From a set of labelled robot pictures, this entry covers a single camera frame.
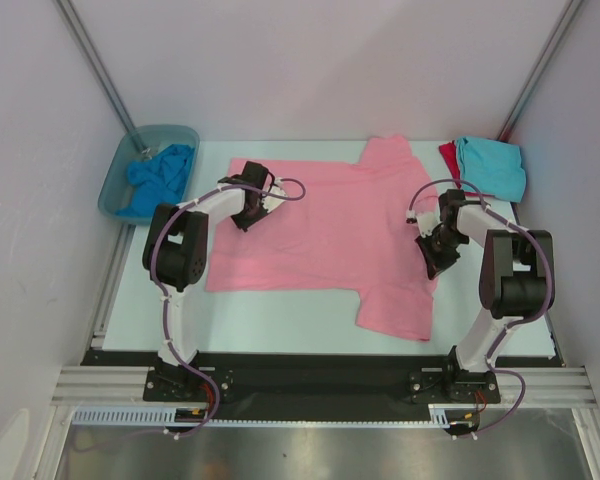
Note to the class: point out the folded red t shirt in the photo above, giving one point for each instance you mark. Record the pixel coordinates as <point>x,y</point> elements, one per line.
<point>450,160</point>

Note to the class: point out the folded light blue t shirt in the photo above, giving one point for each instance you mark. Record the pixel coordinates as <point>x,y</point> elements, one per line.
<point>494,167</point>

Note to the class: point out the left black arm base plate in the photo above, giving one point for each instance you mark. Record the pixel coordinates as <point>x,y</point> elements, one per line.
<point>182,386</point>

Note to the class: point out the aluminium corner post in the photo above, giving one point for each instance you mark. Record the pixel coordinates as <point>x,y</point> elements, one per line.
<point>87,47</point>
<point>557,37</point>

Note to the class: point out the crumpled blue t shirt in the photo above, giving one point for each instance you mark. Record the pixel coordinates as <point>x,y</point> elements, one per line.
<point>162,179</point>

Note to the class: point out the left aluminium corner post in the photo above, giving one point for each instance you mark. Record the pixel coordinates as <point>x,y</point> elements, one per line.
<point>87,47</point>

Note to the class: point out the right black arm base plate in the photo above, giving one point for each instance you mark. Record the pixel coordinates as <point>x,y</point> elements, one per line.
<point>437,386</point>

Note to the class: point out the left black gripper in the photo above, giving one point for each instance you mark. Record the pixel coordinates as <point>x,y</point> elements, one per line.
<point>245,224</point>

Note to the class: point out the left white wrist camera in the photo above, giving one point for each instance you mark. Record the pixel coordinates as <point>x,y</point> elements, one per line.
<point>274,198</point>

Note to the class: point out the aluminium front rail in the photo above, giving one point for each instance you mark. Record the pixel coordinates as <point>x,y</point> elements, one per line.
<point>538,387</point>

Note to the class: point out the right aluminium corner post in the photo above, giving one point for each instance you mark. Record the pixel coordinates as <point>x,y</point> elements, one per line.
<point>557,37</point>

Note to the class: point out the pink t shirt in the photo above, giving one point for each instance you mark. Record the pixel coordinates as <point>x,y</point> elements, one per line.
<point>349,232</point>

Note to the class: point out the translucent blue plastic bin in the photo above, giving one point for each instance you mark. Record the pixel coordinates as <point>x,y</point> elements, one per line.
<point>141,144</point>

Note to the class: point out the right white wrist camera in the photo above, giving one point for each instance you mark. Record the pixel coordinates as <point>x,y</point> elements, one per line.
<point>426,222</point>

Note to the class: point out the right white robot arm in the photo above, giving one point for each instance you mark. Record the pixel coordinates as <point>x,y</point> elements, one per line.
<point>516,281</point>

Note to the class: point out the slotted cable duct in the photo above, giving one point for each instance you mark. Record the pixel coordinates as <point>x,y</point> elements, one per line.
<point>428,416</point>

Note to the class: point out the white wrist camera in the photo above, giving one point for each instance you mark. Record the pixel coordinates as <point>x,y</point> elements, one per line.
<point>274,198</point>
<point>426,222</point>

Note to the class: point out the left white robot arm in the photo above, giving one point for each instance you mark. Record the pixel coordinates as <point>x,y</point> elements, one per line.
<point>176,253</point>

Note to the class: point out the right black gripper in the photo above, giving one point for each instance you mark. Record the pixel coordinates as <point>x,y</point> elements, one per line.
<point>435,255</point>

